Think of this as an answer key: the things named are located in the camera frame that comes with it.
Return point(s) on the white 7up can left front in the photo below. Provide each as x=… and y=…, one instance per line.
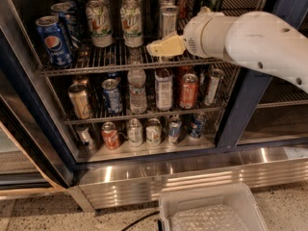
x=99, y=22

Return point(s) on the silver can bottom left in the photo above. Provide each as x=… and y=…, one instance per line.
x=83, y=132

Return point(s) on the white can bottom middle right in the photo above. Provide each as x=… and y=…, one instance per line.
x=153, y=131

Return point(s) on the white can bottom middle left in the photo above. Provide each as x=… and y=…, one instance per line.
x=134, y=132

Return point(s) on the white plastic bin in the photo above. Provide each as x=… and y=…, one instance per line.
x=238, y=196

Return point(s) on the blue pepsi can bottom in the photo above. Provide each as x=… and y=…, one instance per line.
x=197, y=123

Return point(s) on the clear water bottle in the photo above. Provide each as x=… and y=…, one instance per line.
x=136, y=79

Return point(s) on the blue pepsi can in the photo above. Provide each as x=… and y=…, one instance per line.
x=197, y=123
x=55, y=41
x=77, y=6
x=66, y=13

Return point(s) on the blue can middle shelf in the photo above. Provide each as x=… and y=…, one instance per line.
x=112, y=96

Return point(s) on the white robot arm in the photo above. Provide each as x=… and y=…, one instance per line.
x=257, y=40

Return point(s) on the blue silver can bottom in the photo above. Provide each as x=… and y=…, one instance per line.
x=174, y=129

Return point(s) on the middle wire fridge shelf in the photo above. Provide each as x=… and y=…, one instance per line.
x=61, y=79

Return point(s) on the open fridge door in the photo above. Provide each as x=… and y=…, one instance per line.
x=29, y=163

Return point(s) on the steel fridge base grille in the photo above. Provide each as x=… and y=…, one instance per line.
x=127, y=184

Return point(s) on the silver redbull can front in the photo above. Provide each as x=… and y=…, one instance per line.
x=168, y=20

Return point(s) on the orange can middle shelf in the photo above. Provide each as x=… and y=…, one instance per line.
x=188, y=91

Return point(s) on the wire fridge shelf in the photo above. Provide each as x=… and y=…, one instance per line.
x=61, y=79
x=115, y=57

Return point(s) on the white 7up can right front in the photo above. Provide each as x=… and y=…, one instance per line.
x=131, y=22

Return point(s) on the blue fridge centre post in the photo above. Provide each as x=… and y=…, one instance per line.
x=251, y=85

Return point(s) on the top wire fridge shelf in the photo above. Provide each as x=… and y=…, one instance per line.
x=115, y=57

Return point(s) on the silver slim can middle shelf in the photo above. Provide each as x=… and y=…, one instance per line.
x=213, y=82

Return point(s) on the blue pepsi can front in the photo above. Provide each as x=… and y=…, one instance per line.
x=55, y=41

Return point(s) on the gold can middle shelf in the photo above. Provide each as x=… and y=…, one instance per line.
x=80, y=101

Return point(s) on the bubble wrap sheet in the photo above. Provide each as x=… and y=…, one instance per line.
x=209, y=218

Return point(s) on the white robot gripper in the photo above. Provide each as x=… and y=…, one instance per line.
x=198, y=36

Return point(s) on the white labelled bottle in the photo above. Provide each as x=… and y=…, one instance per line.
x=164, y=88

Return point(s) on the red can bottom shelf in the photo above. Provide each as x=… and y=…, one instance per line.
x=110, y=135

